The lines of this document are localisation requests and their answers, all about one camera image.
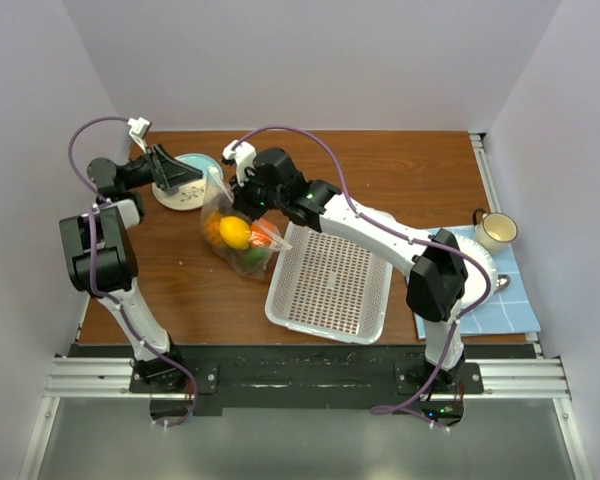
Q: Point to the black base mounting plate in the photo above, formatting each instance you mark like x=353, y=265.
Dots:
x=199, y=357

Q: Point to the cream enamel mug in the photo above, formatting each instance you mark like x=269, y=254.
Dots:
x=493, y=230

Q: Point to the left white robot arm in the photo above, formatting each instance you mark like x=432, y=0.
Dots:
x=100, y=259

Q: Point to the metal spoon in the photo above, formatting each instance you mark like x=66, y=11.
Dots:
x=502, y=282

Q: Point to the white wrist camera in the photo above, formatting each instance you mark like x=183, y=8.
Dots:
x=138, y=128
x=241, y=156

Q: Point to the aluminium frame rail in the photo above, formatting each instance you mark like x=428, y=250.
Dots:
x=497, y=378

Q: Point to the cream and blue plate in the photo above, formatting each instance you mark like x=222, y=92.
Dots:
x=189, y=196

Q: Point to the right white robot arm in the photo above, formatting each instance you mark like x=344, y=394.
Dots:
x=432, y=264

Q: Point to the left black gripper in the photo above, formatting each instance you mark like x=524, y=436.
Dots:
x=170, y=172

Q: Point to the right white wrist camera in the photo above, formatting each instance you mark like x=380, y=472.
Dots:
x=241, y=156

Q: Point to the white perforated plastic basket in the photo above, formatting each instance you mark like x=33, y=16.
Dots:
x=329, y=287

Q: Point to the green fake pepper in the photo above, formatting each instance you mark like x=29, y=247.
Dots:
x=256, y=256

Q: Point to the white paper plate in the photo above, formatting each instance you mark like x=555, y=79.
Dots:
x=475, y=285

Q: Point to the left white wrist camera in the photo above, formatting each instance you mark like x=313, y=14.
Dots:
x=138, y=128

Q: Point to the yellow fake lemon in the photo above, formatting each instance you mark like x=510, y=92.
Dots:
x=235, y=232

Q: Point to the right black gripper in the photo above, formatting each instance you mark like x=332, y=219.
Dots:
x=241, y=202

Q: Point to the orange fake tomato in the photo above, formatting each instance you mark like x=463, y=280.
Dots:
x=264, y=235

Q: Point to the clear zip top bag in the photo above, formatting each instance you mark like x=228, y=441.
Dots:
x=219, y=198

